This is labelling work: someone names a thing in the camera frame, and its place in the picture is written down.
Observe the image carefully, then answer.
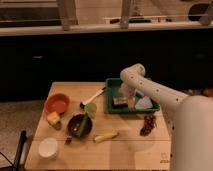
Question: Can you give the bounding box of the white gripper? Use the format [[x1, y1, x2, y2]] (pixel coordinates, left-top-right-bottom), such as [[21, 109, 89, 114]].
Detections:
[[120, 84, 135, 109]]

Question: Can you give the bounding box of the brown block eraser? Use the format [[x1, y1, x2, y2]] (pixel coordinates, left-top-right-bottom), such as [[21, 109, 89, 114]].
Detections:
[[112, 97, 127, 107]]

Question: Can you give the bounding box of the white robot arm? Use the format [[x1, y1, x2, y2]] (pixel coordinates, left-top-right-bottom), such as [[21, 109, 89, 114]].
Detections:
[[120, 63, 213, 171]]

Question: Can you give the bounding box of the green plastic tray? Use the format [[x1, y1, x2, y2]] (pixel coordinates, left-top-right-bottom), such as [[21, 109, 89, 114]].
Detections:
[[105, 78, 160, 114]]

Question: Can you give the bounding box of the light blue cloth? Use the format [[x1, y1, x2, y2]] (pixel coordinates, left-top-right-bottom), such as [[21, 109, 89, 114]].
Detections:
[[135, 96, 153, 110]]

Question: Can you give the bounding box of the purple grape bunch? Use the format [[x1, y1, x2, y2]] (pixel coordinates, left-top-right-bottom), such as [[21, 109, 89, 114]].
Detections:
[[140, 115, 156, 136]]

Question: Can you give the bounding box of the green spoon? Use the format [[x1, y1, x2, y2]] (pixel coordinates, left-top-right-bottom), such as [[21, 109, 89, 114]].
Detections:
[[77, 102, 97, 138]]

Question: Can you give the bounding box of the yellow banana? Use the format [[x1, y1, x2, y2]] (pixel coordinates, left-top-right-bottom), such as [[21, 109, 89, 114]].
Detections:
[[93, 132, 119, 143]]

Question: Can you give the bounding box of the dark brown bowl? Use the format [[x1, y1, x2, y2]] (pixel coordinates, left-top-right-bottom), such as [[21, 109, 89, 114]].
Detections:
[[67, 114, 93, 138]]

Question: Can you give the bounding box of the orange bowl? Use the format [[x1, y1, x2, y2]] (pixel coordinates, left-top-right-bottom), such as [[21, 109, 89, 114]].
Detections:
[[44, 93, 70, 115]]

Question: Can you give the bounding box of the small dark toy piece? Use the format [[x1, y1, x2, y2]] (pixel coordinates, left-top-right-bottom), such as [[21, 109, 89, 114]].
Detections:
[[65, 136, 72, 145]]

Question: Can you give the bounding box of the yellow cheese block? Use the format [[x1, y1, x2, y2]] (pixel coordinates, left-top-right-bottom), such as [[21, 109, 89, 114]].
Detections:
[[46, 112, 62, 130]]

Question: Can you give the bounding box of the white cup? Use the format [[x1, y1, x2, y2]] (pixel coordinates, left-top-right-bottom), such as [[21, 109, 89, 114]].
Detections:
[[38, 137, 58, 159]]

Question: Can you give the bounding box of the white-handled brush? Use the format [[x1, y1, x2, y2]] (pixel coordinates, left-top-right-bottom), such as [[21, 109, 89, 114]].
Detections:
[[79, 87, 106, 109]]

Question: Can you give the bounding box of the black chair frame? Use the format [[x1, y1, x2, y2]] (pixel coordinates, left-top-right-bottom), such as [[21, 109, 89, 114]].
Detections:
[[0, 130, 27, 171]]

